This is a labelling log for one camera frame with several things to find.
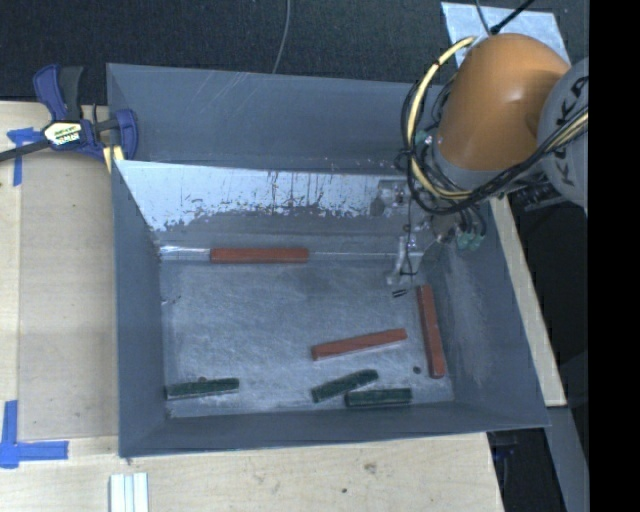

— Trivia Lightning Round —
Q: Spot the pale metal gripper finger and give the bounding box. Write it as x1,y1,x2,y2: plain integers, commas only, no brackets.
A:
370,179,410,218
384,235,421,287

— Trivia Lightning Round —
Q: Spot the red-brown flat block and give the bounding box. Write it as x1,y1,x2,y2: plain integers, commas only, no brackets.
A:
310,327,409,363
415,284,448,380
209,246,311,265

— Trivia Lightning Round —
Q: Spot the dark green flat block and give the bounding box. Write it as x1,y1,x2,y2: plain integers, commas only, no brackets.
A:
310,368,380,405
343,387,414,409
164,377,241,402

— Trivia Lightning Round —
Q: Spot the grey metal bin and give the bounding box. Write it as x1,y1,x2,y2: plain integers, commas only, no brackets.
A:
105,62,553,459

